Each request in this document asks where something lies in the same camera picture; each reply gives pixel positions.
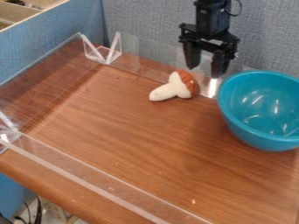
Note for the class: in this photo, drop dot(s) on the blue plastic bowl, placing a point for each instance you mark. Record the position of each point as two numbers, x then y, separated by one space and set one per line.
259 103

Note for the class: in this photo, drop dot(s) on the wooden shelf box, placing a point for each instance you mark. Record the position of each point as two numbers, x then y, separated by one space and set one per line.
16 11

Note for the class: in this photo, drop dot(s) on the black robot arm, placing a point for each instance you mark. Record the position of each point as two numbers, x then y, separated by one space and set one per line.
212 17

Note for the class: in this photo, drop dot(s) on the clear acrylic front barrier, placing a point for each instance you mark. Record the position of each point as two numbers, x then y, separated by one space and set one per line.
140 202

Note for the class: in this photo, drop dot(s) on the white brown toy mushroom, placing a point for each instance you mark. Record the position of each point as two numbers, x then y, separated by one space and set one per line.
180 86

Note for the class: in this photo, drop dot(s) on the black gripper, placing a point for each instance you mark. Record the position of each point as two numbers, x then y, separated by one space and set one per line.
223 44

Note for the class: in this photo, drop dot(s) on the clear acrylic corner bracket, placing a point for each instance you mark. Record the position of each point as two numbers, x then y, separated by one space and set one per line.
102 54

